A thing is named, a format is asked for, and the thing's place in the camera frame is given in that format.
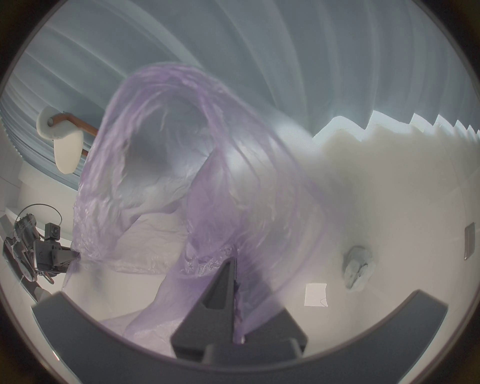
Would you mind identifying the white cushioned wooden chair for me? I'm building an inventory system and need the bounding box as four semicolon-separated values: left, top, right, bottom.
36;106;100;175

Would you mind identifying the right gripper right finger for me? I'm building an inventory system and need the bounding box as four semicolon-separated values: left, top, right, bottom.
235;262;309;361

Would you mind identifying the purple plastic bag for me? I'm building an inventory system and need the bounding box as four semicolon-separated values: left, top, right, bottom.
62;62;338;346

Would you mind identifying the black cable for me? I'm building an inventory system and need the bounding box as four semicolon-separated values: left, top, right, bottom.
22;203;63;227

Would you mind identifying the crumpled white paper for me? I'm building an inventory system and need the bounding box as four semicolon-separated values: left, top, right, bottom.
343;245;376;292

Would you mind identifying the pale blue curtain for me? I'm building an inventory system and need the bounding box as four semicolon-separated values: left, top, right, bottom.
0;0;480;196

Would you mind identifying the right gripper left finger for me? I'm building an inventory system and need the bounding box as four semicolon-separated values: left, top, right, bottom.
170;257;239;362

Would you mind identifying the white trash bin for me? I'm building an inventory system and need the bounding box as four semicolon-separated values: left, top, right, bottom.
62;259;181;327

